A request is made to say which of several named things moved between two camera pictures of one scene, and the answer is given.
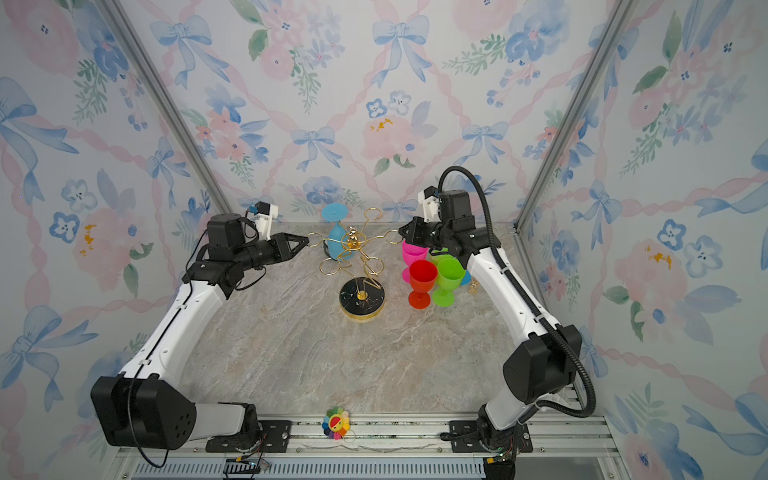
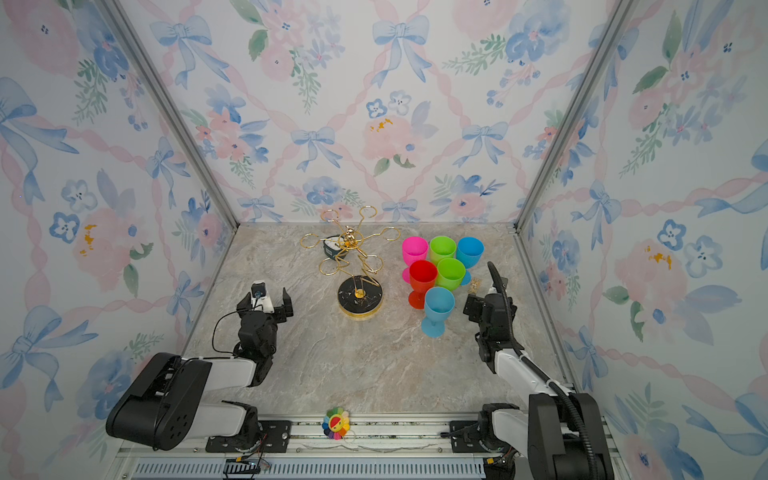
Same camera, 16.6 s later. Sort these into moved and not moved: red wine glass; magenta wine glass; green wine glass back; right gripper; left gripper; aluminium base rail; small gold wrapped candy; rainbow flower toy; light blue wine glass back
Moved: left gripper; light blue wine glass back; right gripper
Not moved: small gold wrapped candy; rainbow flower toy; green wine glass back; magenta wine glass; red wine glass; aluminium base rail
